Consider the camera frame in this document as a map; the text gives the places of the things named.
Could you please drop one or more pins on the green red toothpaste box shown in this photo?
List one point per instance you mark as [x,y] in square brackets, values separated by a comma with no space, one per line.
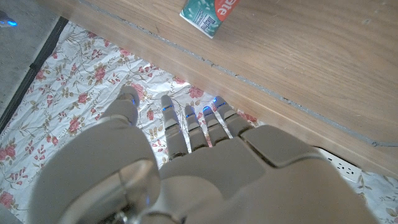
[205,15]

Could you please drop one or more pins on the white power strip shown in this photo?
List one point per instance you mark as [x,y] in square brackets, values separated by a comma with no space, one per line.
[345,166]

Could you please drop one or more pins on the black frame pole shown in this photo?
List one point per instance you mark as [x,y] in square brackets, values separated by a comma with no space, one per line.
[38,57]

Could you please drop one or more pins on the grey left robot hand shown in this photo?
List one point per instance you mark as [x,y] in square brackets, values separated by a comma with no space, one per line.
[217,174]

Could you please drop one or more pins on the floral backdrop cloth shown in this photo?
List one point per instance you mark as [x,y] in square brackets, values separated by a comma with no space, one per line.
[77,77]

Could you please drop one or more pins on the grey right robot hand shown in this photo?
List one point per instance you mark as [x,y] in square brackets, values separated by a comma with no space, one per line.
[6,21]

